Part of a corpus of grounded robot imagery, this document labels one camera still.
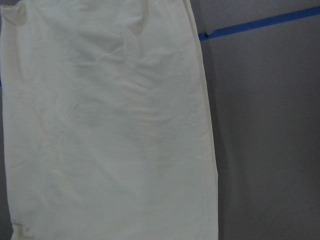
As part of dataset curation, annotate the beige long-sleeve printed shirt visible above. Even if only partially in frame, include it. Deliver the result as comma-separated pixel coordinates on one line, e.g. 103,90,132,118
0,0,219,240

